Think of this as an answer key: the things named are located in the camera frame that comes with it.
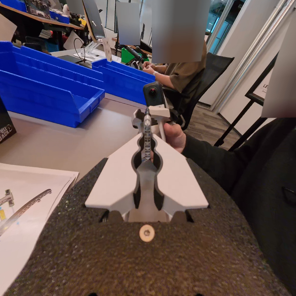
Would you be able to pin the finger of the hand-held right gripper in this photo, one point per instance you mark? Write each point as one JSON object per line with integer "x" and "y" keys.
{"x": 134, "y": 120}
{"x": 161, "y": 112}

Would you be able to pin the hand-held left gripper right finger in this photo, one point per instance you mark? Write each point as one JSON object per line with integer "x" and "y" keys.
{"x": 182, "y": 185}

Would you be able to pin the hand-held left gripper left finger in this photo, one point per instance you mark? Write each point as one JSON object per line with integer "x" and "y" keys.
{"x": 108, "y": 185}

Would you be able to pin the black toy axle pin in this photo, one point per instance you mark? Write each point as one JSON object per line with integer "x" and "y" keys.
{"x": 147, "y": 111}

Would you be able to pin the grey angled toy beam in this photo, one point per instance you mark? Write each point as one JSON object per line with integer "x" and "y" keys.
{"x": 147, "y": 138}

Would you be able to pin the person's right forearm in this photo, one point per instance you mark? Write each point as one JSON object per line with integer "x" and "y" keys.
{"x": 208, "y": 157}

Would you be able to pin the another person's forearm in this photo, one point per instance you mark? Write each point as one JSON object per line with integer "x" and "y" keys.
{"x": 165, "y": 78}

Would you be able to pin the grey desk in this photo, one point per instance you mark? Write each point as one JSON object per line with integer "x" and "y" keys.
{"x": 69, "y": 143}

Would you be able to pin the person's right hand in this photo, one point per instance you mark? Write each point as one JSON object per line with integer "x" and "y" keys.
{"x": 175, "y": 136}

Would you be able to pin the blue plastic bin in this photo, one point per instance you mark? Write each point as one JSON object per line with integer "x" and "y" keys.
{"x": 46, "y": 104}
{"x": 120, "y": 85}

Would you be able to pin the green plastic holder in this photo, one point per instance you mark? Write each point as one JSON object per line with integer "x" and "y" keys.
{"x": 126, "y": 59}

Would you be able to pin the hanging paper tag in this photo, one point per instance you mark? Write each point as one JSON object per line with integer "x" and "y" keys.
{"x": 107, "y": 49}

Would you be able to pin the white instruction booklet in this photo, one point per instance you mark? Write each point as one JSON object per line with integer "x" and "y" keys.
{"x": 34, "y": 185}

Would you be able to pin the white laptop stand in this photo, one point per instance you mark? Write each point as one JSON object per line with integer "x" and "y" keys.
{"x": 89, "y": 52}

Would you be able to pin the person in black sweatshirt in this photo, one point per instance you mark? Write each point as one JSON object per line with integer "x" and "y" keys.
{"x": 266, "y": 185}

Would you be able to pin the black tablet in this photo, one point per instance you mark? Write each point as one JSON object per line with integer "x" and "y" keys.
{"x": 69, "y": 59}

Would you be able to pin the framed sign on black easel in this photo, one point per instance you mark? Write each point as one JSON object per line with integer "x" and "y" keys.
{"x": 253, "y": 97}

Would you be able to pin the grey monitor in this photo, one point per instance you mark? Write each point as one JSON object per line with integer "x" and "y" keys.
{"x": 94, "y": 18}

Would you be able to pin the white paper sheet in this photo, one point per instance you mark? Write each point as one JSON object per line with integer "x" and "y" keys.
{"x": 74, "y": 40}

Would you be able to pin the black printed toy box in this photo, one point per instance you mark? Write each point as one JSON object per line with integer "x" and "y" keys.
{"x": 5, "y": 124}

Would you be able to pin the small blue bin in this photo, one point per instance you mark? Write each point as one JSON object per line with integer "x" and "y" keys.
{"x": 12, "y": 5}
{"x": 59, "y": 17}

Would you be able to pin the wooden background table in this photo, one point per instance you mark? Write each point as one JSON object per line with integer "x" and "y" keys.
{"x": 34, "y": 19}

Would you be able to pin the dark toy box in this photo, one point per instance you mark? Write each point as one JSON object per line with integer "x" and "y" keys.
{"x": 37, "y": 9}

